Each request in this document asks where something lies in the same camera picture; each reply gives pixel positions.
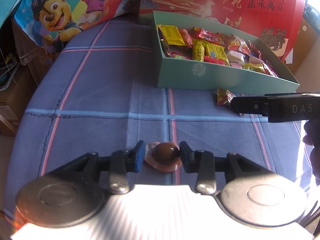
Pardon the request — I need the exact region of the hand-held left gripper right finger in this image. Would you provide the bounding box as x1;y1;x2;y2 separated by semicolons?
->
179;141;273;194

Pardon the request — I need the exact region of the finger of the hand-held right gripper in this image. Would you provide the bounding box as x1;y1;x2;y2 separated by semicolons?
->
230;96;269;117

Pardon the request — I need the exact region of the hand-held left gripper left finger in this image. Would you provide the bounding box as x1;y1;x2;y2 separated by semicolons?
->
45;140;146;195

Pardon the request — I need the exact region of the small plastic jelly cup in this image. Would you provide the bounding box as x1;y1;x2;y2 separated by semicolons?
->
144;141;182;172

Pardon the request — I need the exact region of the red yellow candy packet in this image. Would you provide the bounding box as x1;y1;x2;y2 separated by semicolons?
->
216;88;237;108

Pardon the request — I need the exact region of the long yellow snack packet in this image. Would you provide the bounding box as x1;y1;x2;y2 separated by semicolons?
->
241;62;265;74

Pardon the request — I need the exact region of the large orange snack packet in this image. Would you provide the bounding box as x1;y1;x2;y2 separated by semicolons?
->
262;61;279;78

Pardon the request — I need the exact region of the white cracker packet blue edge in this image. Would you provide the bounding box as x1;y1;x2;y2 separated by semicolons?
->
226;50;247;64

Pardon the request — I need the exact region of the red foil packet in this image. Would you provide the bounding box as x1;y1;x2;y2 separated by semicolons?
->
247;41;263;58

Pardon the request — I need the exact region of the yellow packet green label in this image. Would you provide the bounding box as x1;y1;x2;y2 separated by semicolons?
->
204;41;230;65

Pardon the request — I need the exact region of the orange white striped packet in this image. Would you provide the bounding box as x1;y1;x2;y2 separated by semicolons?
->
220;32;247;52

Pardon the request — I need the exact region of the yellow packet black print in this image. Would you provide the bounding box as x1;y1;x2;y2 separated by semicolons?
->
192;39;206;61

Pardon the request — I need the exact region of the green cardboard box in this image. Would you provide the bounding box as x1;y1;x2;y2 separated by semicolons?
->
152;10;300;95

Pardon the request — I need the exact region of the red rainbow candy bag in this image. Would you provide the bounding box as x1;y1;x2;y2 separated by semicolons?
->
194;27;223;44

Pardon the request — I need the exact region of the red orange pouch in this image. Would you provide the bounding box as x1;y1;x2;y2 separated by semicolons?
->
179;28;193;48

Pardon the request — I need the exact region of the yellow wavy pattern packet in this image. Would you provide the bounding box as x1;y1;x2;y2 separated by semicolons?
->
156;24;187;46

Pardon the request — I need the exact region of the person's right hand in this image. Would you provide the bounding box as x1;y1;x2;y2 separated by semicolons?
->
302;119;320;175

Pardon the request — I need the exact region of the blue plaid cloth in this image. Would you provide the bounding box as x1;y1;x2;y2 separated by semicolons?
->
5;17;320;230

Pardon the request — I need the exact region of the red gift bag figures print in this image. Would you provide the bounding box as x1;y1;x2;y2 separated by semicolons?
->
217;0;308;65

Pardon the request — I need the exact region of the brown cardboard box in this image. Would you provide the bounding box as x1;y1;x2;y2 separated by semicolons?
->
0;65;38;137

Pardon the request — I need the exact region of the cartoon dog print bag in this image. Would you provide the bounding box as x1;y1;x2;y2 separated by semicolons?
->
0;0;130;53

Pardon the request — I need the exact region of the black white patterned strap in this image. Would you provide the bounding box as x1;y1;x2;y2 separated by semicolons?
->
0;52;20;92

